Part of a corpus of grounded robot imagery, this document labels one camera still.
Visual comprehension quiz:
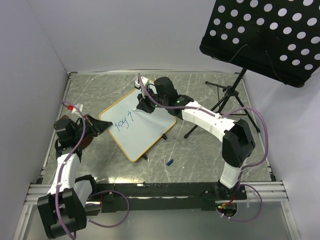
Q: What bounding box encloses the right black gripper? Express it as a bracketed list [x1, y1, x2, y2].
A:
[136, 87, 168, 114]

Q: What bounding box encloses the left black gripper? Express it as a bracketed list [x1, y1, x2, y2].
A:
[72, 113, 112, 142]

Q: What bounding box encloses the yellow framed whiteboard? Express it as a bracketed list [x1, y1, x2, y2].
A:
[99, 88, 177, 162]

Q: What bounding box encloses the blue marker cap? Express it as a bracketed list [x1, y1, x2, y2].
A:
[166, 159, 174, 166]

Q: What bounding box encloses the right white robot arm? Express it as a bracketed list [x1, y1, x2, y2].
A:
[134, 76, 256, 199]

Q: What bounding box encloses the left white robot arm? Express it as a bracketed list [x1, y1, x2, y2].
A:
[37, 114, 113, 239]

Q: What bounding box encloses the brown whiteboard eraser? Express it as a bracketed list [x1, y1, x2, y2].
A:
[54, 115, 94, 150]

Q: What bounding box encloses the black base crossbar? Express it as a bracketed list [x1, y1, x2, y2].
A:
[89, 182, 247, 213]

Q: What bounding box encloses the black perforated music stand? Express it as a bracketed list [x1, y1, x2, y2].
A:
[183, 0, 320, 140]

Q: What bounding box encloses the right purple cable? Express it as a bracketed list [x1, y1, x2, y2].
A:
[137, 73, 270, 222]

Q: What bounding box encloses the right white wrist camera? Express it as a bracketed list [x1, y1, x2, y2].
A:
[133, 77, 156, 97]

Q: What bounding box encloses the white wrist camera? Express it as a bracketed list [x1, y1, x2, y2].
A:
[67, 103, 83, 117]
[133, 77, 156, 97]

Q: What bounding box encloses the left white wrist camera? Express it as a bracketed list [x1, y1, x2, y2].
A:
[67, 103, 83, 117]

